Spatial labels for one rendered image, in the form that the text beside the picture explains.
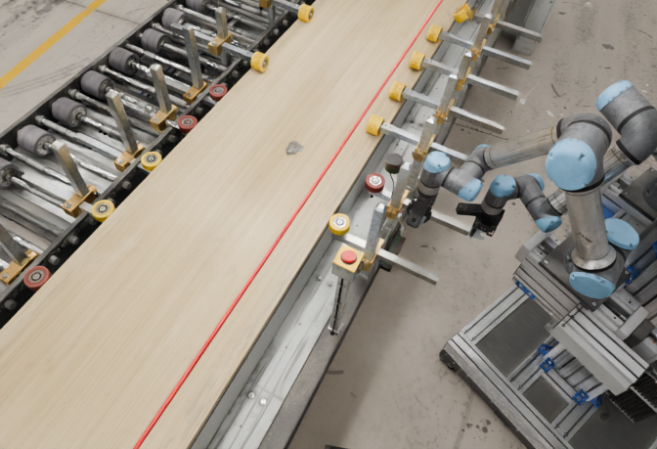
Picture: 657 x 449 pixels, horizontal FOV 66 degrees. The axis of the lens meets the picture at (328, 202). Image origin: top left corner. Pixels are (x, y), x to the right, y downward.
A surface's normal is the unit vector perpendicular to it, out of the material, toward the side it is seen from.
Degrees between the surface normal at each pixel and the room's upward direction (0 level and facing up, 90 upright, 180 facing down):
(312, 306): 0
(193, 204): 0
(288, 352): 0
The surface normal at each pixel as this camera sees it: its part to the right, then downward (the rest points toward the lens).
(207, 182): 0.07, -0.59
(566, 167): -0.64, 0.52
